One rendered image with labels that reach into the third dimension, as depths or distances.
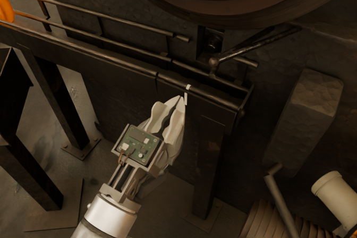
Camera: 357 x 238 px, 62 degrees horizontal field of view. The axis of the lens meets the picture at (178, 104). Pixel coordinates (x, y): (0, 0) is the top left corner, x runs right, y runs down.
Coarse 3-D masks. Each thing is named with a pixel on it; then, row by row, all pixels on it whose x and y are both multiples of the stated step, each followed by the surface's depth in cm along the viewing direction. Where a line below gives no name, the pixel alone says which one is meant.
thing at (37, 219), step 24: (0, 48) 71; (0, 72) 76; (24, 72) 77; (0, 96) 64; (24, 96) 76; (0, 120) 63; (0, 144) 67; (24, 168) 90; (48, 192) 106; (72, 192) 122; (48, 216) 116; (72, 216) 116
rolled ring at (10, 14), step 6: (0, 0) 84; (6, 0) 86; (0, 6) 85; (6, 6) 86; (0, 12) 87; (6, 12) 87; (12, 12) 89; (0, 18) 90; (6, 18) 89; (12, 18) 91
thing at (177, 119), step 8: (176, 104) 55; (184, 104) 55; (176, 112) 50; (184, 112) 54; (176, 120) 52; (184, 120) 55; (168, 128) 53; (176, 128) 53; (168, 136) 51; (176, 136) 53
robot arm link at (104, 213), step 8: (96, 200) 46; (104, 200) 46; (112, 200) 46; (88, 208) 47; (96, 208) 45; (104, 208) 45; (112, 208) 45; (120, 208) 45; (88, 216) 45; (96, 216) 45; (104, 216) 45; (112, 216) 45; (120, 216) 45; (128, 216) 46; (136, 216) 48; (96, 224) 44; (104, 224) 44; (112, 224) 44; (120, 224) 45; (128, 224) 46; (112, 232) 44; (120, 232) 45; (128, 232) 47
